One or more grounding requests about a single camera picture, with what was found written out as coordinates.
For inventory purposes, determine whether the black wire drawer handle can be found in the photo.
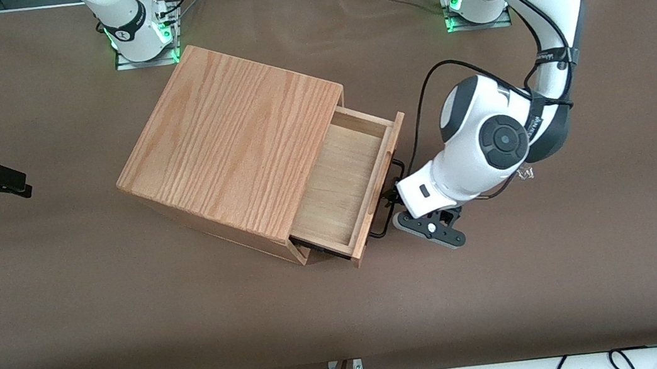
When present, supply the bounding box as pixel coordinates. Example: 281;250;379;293
359;157;415;241

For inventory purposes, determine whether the wooden cabinet drawer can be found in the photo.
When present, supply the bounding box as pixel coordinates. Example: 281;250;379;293
274;97;425;276

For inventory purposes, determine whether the light wooden drawer cabinet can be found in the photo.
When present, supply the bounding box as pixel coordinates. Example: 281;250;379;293
99;25;368;289

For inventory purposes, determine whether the large table cover sheet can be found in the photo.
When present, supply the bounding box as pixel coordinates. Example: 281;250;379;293
0;0;657;369

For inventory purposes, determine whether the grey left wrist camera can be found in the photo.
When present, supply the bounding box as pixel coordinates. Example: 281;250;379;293
391;202;469;257

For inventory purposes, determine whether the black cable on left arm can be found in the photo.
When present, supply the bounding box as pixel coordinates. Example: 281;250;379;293
373;0;590;210

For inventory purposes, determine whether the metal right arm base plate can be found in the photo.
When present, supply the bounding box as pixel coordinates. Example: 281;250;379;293
113;39;183;72

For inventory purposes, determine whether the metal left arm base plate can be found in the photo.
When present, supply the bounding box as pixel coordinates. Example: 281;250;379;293
445;7;513;35

